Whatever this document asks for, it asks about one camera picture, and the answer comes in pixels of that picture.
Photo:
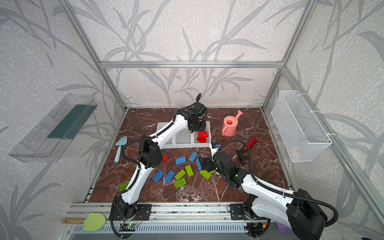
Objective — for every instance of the red handled tool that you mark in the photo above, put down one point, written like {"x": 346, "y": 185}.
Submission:
{"x": 250, "y": 143}

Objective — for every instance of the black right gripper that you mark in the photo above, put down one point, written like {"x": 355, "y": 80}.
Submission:
{"x": 210, "y": 163}

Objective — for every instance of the green toy spade wooden handle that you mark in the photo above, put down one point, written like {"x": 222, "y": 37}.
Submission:
{"x": 93, "y": 222}

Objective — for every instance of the pink toy watering can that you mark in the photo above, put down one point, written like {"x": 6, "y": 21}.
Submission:
{"x": 230, "y": 125}

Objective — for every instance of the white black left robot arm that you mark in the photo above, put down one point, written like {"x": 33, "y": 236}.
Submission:
{"x": 150, "y": 156}

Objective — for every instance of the clear wall shelf green mat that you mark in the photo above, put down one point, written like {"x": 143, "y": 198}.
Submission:
{"x": 50, "y": 138}

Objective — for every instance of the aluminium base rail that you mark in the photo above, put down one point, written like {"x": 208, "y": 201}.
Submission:
{"x": 171, "y": 212}

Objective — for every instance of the white right sorting bin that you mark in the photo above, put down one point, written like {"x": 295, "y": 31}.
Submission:
{"x": 196, "y": 143}

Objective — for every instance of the white middle sorting bin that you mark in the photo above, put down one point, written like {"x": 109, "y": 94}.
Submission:
{"x": 183, "y": 139}

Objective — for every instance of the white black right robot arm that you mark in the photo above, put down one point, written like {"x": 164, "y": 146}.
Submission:
{"x": 306, "y": 216}

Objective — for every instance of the small red lego brick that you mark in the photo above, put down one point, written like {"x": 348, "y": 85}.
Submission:
{"x": 165, "y": 158}

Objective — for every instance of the white wire wall basket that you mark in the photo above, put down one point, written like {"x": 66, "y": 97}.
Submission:
{"x": 302, "y": 133}

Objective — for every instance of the purple toy shovel pink handle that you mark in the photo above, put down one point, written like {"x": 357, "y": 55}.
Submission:
{"x": 284, "y": 229}

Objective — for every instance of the blue lego brick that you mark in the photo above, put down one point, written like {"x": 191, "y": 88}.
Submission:
{"x": 180, "y": 161}
{"x": 169, "y": 176}
{"x": 158, "y": 176}
{"x": 193, "y": 157}
{"x": 199, "y": 165}

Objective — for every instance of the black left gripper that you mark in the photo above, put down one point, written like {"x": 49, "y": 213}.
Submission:
{"x": 197, "y": 124}

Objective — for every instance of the light blue toy trowel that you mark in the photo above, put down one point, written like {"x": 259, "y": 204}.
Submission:
{"x": 120, "y": 143}

